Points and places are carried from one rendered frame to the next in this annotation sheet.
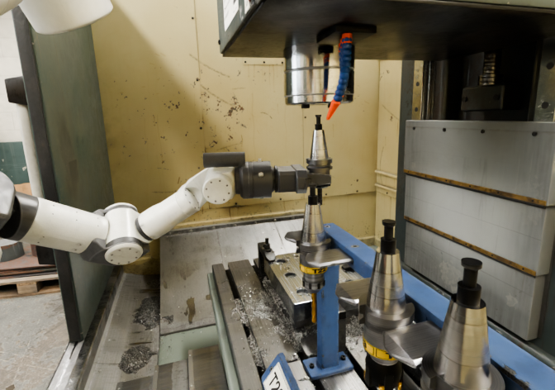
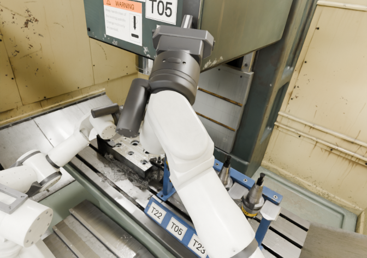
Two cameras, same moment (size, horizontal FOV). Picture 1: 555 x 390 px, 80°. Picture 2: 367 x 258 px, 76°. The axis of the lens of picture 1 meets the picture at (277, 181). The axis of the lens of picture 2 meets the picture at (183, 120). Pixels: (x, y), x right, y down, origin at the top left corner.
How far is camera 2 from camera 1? 0.49 m
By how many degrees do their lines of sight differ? 41
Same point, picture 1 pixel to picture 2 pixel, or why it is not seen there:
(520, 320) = (228, 146)
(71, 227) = (19, 185)
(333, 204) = (113, 84)
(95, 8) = not seen: hidden behind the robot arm
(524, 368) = (265, 191)
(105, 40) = not seen: outside the picture
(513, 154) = (231, 83)
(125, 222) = (43, 164)
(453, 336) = (256, 193)
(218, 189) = (110, 131)
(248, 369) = (133, 209)
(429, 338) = (240, 188)
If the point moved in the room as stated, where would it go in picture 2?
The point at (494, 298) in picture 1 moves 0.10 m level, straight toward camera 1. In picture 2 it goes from (218, 139) to (220, 149)
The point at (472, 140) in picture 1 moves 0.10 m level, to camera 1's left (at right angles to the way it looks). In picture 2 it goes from (213, 72) to (199, 75)
